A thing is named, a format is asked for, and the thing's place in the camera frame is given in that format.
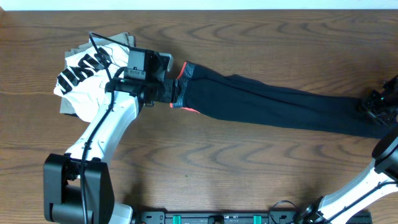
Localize black shorts with grey waistband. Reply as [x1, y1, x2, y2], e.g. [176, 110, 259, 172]
[170, 62, 397, 139]

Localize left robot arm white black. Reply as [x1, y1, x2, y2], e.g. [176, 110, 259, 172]
[44, 78, 181, 223]

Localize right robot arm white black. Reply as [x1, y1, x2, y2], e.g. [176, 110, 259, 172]
[292, 77, 397, 223]

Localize white shirt with black print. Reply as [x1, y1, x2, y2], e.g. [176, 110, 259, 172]
[53, 43, 129, 123]

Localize grey-beige folded garment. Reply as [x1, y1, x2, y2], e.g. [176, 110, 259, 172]
[60, 32, 136, 116]

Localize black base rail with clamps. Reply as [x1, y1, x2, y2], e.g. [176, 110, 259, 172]
[133, 210, 373, 224]

